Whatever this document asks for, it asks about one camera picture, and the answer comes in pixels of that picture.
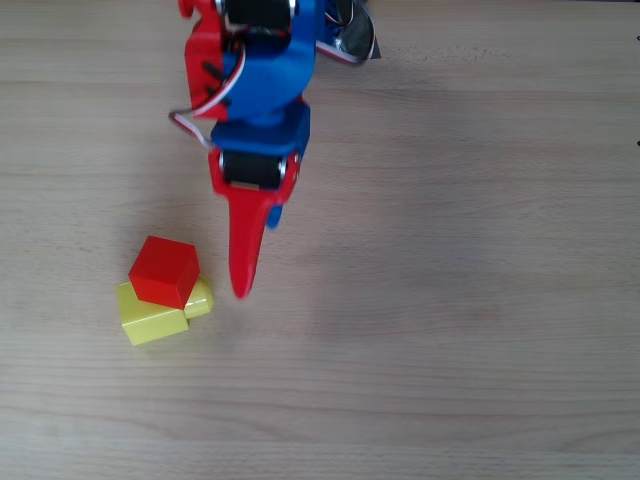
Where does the red white black servo cable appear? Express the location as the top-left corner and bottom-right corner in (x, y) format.
(168, 47), (247, 152)
(314, 0), (382, 66)

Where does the red cube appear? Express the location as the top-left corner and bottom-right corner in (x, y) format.
(127, 235), (202, 311)

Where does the yellow hollow block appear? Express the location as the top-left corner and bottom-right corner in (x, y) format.
(115, 276), (216, 348)

